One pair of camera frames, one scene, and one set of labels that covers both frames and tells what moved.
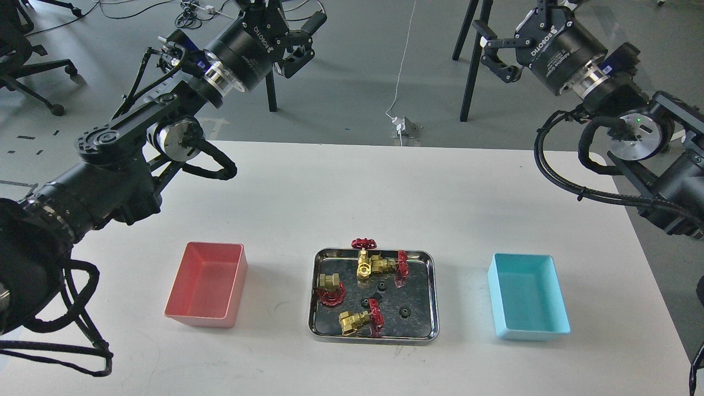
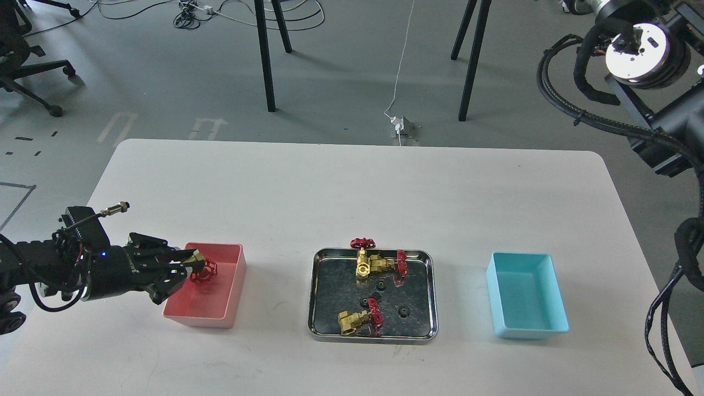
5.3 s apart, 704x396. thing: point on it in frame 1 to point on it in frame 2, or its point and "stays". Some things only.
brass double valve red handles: (367, 264) stays
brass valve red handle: (331, 291) to (209, 273)
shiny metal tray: (384, 296) stays
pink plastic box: (208, 289) stays
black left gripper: (242, 58) to (109, 272)
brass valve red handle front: (350, 322) stays
